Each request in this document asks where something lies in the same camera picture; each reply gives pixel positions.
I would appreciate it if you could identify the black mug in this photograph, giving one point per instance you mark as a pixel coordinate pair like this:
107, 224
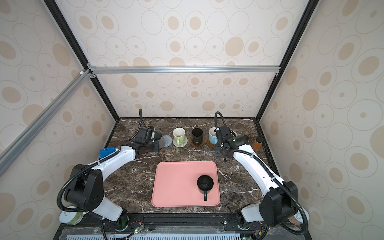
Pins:
205, 184
197, 136

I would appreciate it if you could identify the light blue woven coaster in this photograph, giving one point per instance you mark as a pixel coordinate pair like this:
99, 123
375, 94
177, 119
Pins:
167, 141

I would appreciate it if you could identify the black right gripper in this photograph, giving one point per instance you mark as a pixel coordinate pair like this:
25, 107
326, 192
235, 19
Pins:
217, 150

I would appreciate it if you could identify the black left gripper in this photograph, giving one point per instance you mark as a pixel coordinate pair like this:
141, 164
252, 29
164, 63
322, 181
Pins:
156, 149

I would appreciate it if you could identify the multicolour stitched white coaster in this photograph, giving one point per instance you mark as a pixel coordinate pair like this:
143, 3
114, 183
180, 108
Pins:
180, 142

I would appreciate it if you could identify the green white mug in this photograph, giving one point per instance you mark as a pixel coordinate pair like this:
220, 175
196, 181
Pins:
179, 132

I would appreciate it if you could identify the round brown wooden coaster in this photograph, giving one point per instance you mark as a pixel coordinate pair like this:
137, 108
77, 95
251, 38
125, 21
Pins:
210, 145

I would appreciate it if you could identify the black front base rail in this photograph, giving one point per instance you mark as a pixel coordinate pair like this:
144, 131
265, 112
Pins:
202, 226

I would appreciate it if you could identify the aluminium left side bar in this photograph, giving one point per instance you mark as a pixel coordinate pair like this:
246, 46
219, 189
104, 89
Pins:
26, 137

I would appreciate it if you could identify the black corner frame post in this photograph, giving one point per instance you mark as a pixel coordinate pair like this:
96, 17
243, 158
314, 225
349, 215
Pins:
75, 46

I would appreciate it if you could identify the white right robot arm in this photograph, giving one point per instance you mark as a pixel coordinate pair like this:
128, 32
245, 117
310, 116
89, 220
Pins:
279, 201

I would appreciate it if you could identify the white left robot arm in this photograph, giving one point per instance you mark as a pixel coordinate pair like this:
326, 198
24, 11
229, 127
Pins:
84, 191

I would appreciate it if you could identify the black right corner post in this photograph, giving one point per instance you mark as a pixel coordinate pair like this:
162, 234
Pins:
302, 25

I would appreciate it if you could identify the orange bottle black cap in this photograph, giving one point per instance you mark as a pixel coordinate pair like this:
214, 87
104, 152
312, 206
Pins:
257, 143

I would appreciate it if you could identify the pink tray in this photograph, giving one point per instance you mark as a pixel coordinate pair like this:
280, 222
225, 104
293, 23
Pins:
176, 184

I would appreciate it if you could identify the blue lidded white cup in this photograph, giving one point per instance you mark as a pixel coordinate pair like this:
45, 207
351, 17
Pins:
106, 152

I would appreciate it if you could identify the clear bottle black cap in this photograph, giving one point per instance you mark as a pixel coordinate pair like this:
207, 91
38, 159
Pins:
247, 138

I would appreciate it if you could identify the aluminium back crossbar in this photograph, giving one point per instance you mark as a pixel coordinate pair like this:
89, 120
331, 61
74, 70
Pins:
185, 69

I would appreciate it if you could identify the light blue mug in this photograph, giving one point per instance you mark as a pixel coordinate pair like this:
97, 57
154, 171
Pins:
212, 136

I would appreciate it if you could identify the grey mug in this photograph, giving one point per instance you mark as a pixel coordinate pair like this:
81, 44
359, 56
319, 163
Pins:
159, 142

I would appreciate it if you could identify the brown can white lid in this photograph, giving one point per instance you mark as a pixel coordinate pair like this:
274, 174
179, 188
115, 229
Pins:
297, 219

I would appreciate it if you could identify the green jar white lid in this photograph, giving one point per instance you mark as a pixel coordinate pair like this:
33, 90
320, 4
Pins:
71, 218

